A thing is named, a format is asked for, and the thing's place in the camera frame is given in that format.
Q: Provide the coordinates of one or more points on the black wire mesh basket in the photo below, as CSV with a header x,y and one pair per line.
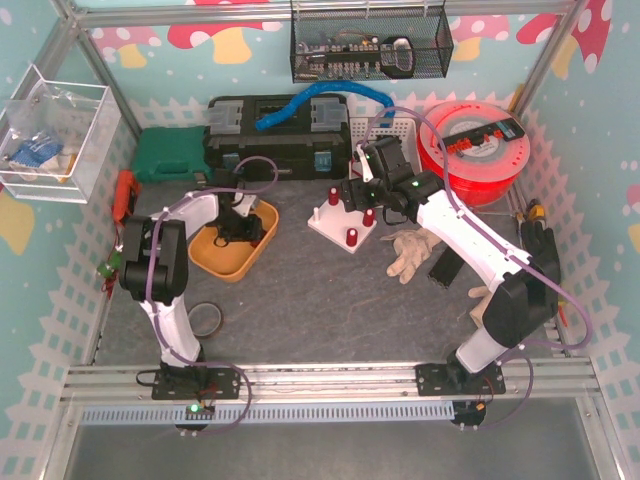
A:
x,y
369,45

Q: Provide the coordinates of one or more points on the orange black meter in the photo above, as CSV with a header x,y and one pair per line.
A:
x,y
125,198

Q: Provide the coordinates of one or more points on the red large spring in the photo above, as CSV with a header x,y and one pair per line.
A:
x,y
369,218

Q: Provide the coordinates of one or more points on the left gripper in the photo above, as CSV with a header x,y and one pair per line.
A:
x,y
239,232

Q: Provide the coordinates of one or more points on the black tool box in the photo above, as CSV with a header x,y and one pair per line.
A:
x,y
314,143

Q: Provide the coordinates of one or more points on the green tool case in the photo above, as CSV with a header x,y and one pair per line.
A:
x,y
166,154

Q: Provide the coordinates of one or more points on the clear acrylic box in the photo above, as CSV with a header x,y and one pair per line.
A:
x,y
84,117

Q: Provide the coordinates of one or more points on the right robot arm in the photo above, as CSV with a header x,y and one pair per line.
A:
x,y
521,284

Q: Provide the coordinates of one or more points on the blue white glove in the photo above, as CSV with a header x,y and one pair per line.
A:
x,y
38,153

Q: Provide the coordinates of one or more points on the red filament spool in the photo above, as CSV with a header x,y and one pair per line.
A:
x,y
480,175

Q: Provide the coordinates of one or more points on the orange plastic tray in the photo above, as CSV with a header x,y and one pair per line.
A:
x,y
230,263

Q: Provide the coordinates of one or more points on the white plastic basket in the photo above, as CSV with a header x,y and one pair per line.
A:
x,y
402,128

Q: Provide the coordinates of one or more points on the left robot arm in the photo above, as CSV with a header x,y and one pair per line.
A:
x,y
135,254

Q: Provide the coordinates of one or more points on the brown tape roll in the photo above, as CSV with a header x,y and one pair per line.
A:
x,y
205,319

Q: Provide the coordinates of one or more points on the black aluminium extrusion block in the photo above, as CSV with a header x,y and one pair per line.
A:
x,y
446,268

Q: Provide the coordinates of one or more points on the black power strip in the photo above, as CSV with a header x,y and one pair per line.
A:
x,y
507,129

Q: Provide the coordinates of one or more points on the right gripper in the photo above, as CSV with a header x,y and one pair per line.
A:
x,y
351,192

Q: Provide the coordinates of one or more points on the white peg base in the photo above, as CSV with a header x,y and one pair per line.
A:
x,y
332,222

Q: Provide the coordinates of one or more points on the beige work glove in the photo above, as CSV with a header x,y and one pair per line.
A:
x,y
412,248

